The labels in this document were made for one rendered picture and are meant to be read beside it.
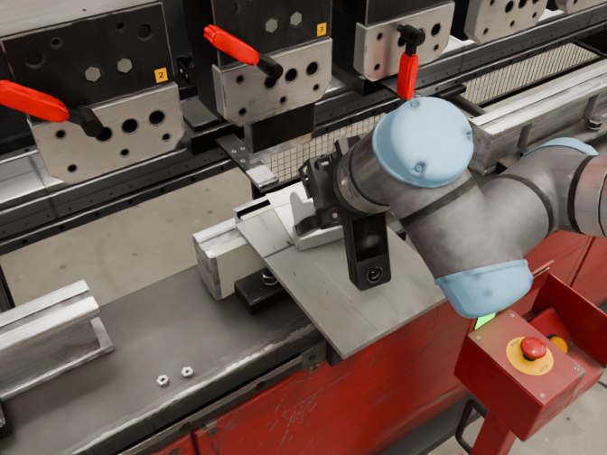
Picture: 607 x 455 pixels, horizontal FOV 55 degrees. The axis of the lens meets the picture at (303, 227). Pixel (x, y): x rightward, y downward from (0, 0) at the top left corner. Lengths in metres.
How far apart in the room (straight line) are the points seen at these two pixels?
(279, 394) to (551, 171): 0.56
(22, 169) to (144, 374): 0.41
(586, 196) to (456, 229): 0.13
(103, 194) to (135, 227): 1.35
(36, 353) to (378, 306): 0.44
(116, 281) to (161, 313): 1.30
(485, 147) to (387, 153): 0.66
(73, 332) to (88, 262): 1.47
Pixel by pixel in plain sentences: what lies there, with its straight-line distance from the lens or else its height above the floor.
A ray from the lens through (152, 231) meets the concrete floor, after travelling 2.34.
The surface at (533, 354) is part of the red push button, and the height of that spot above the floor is 0.81.
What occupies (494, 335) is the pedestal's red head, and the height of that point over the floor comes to 0.78.
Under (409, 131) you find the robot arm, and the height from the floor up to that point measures 1.30.
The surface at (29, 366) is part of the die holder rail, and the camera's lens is 0.85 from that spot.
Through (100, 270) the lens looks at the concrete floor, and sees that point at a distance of 2.25.
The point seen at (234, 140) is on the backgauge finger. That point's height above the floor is 1.00.
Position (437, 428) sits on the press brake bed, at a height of 0.05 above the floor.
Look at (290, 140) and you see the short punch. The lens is 0.81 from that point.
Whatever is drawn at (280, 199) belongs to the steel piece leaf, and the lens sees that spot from 0.86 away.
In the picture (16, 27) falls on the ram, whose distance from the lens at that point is 0.58.
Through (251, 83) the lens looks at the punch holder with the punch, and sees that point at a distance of 0.68.
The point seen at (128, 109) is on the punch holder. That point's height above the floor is 1.24.
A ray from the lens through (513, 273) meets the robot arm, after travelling 0.52.
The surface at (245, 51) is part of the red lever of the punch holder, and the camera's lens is 0.62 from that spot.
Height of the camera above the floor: 1.56
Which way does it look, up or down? 43 degrees down
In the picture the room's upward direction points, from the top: straight up
